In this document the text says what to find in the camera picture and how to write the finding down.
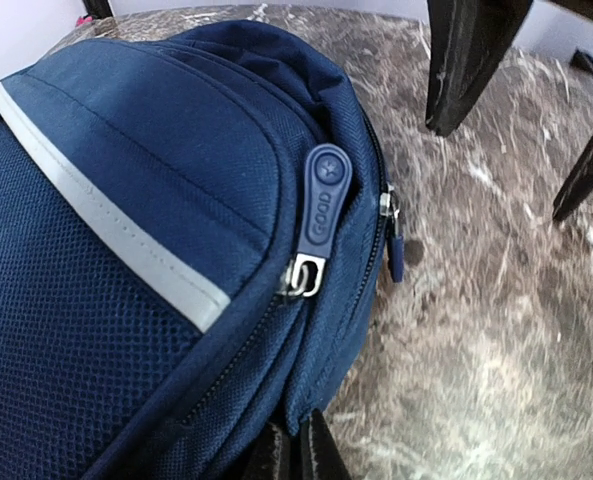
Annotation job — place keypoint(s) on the navy blue student backpack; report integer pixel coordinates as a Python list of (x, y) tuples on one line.
[(191, 233)]

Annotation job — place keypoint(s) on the right black frame post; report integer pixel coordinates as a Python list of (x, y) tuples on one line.
[(98, 9)]

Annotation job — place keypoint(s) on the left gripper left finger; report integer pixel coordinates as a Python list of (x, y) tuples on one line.
[(269, 459)]

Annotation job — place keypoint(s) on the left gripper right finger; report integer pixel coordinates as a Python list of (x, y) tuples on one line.
[(320, 457)]

